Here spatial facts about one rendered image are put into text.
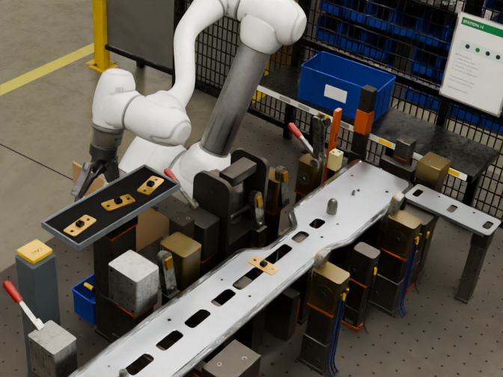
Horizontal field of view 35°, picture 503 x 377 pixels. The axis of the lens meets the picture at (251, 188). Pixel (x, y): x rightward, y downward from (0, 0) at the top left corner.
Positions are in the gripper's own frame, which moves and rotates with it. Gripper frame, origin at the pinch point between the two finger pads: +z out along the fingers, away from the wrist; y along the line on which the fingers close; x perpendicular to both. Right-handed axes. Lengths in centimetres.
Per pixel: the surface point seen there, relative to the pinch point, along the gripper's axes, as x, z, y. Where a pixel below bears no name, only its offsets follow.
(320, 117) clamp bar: -43, -36, 49
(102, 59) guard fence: 170, 36, 249
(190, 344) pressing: -51, 7, -27
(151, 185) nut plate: -18.9, -15.7, -3.2
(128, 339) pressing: -38, 9, -33
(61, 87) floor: 174, 53, 218
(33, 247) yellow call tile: -10.0, -4.5, -37.9
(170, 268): -36.1, -2.6, -15.8
